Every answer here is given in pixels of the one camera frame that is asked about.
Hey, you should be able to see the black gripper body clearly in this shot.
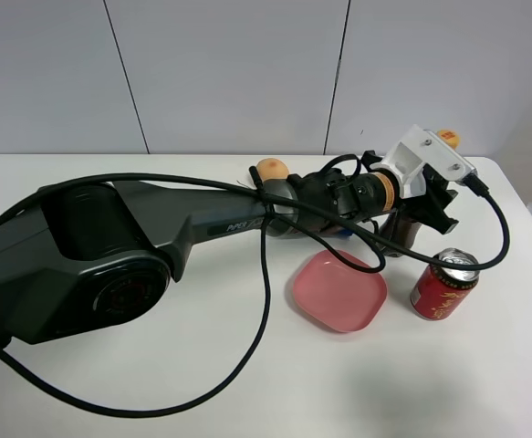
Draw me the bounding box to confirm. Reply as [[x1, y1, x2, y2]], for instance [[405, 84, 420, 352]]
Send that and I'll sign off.
[[396, 175, 434, 217]]

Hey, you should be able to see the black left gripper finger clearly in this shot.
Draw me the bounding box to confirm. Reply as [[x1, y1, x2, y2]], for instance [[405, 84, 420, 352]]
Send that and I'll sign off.
[[413, 193, 458, 234]]

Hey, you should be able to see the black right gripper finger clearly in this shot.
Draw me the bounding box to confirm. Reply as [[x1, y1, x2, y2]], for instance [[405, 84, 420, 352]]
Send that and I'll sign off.
[[422, 166, 457, 205]]

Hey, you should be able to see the cola bottle with yellow cap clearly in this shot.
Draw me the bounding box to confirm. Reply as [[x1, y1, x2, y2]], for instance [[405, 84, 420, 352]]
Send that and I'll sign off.
[[379, 129, 460, 257]]

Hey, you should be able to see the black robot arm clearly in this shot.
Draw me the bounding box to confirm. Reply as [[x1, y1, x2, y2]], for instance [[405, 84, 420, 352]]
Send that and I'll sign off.
[[0, 151, 455, 349]]

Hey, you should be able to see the rolled blue cloth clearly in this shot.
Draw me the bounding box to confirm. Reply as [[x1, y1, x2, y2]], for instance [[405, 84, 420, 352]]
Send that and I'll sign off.
[[337, 229, 353, 239]]

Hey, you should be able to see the red drink can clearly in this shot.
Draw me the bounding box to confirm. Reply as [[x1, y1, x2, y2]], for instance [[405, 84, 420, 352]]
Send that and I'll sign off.
[[410, 264, 480, 320]]

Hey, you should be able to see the pink square plate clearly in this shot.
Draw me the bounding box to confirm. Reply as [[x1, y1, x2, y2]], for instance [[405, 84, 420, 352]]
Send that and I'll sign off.
[[291, 250, 388, 333]]

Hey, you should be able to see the tan potato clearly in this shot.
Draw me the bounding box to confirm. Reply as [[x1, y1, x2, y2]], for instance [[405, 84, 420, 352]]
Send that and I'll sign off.
[[256, 158, 289, 181]]

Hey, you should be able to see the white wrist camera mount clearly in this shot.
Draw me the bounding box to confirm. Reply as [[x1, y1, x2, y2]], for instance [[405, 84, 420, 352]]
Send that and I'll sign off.
[[370, 125, 477, 199]]

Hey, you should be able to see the black cable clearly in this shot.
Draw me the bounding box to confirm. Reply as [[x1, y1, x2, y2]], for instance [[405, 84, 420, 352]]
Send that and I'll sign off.
[[0, 154, 511, 419]]

